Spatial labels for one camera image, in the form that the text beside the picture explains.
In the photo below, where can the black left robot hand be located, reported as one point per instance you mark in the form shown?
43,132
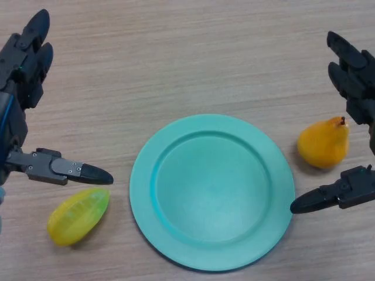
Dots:
17,73

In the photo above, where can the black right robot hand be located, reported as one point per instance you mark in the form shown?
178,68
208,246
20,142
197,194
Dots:
357,79

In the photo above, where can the yellow orange pear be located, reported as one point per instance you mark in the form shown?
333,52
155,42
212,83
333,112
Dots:
322,146

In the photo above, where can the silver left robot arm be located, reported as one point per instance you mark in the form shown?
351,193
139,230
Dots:
1,205

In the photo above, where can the green round plate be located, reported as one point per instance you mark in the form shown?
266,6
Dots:
211,190

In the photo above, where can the yellow green starfruit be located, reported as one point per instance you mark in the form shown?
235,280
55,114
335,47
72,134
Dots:
76,218

